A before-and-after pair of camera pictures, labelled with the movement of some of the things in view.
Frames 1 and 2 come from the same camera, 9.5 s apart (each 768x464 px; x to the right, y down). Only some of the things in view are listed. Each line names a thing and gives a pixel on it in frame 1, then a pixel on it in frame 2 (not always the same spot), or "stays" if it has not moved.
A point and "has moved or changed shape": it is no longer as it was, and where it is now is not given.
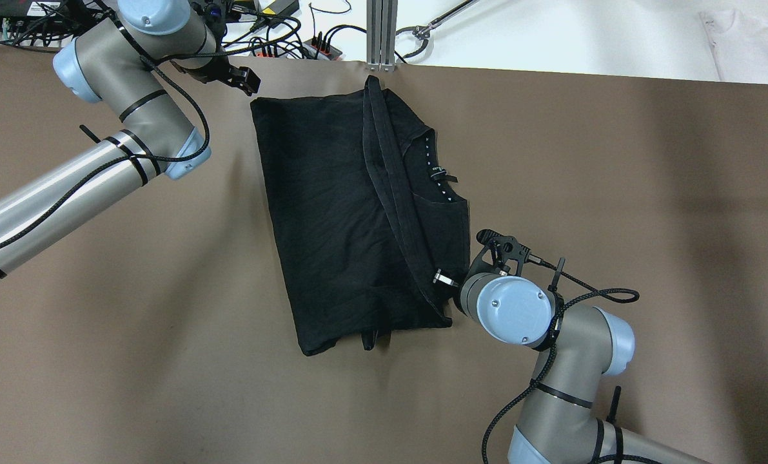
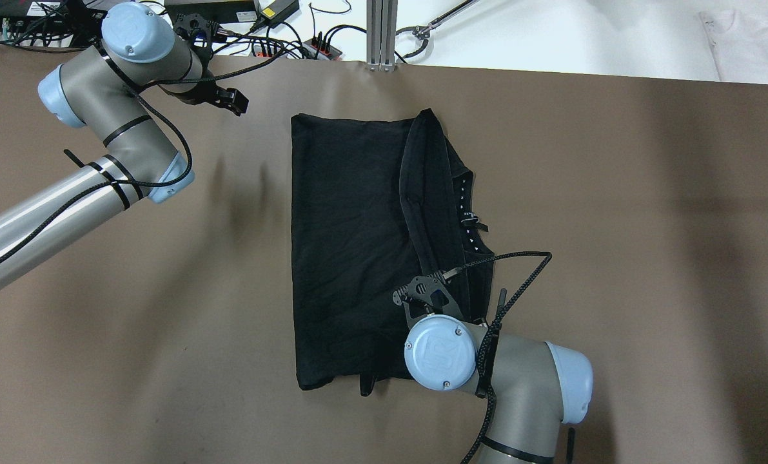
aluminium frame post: (381, 23) stays
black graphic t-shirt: (360, 212) has moved or changed shape
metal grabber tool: (424, 31) stays
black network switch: (26, 24) stays
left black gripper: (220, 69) to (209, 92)
